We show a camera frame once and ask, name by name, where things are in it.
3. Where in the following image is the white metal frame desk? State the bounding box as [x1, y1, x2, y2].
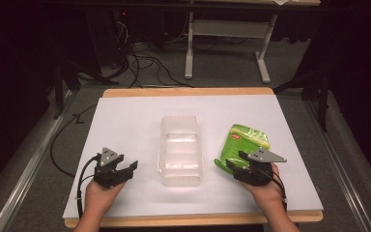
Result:
[184, 0, 322, 85]

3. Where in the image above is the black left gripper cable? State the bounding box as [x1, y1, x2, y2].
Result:
[75, 154, 101, 220]

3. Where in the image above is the metal floor rail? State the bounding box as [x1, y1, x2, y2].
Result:
[0, 89, 75, 232]
[303, 99, 371, 232]

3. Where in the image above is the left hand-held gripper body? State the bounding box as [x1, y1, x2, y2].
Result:
[93, 147, 135, 189]

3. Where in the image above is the clear plastic container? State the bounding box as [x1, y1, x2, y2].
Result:
[157, 115, 205, 188]

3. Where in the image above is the green snack packet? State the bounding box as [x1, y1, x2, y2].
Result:
[214, 123, 271, 175]

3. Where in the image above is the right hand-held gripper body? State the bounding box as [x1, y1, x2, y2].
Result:
[233, 147, 288, 188]

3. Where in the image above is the black floor cable bundle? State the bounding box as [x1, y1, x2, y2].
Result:
[113, 40, 195, 89]

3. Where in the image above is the person's right hand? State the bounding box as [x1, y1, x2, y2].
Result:
[241, 162, 286, 208]

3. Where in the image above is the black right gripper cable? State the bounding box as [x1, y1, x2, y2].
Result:
[260, 166, 288, 213]

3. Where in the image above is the long black floor cable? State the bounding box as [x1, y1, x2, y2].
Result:
[49, 102, 99, 179]

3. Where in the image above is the white table mat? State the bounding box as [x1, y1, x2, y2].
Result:
[62, 95, 325, 219]

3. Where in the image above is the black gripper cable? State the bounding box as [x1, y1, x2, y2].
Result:
[75, 154, 101, 220]
[260, 166, 288, 213]

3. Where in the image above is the black stand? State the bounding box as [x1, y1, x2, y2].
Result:
[272, 62, 332, 132]
[51, 59, 121, 121]

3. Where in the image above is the person's left hand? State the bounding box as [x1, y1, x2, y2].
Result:
[83, 179, 127, 211]

